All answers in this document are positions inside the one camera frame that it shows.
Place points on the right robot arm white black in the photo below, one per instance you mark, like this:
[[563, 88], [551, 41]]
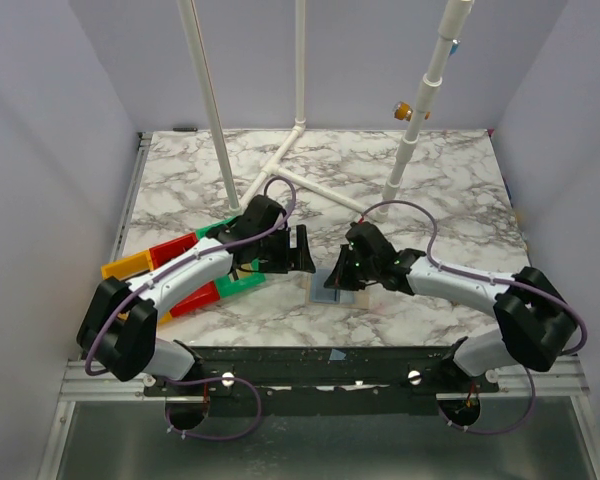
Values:
[[533, 325]]

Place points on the beige card holder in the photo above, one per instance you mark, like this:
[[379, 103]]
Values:
[[361, 297]]

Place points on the yellow plastic bin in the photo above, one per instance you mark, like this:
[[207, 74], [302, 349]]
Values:
[[134, 265]]

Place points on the green plastic bin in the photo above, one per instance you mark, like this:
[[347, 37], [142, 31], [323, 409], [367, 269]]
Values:
[[239, 281]]

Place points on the aluminium extrusion rail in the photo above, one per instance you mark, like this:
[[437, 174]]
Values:
[[76, 385]]

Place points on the orange knob on pipe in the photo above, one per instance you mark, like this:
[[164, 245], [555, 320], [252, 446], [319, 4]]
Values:
[[402, 111]]

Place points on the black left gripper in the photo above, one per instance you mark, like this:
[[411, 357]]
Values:
[[297, 259]]

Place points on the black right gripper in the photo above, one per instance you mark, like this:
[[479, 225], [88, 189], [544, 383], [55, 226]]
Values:
[[350, 267]]

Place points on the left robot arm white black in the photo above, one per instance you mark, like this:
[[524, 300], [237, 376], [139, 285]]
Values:
[[119, 329]]

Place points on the red plastic bin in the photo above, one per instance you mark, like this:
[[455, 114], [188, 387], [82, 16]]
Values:
[[206, 295]]

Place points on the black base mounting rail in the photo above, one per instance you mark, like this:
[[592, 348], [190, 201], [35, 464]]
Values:
[[319, 381]]

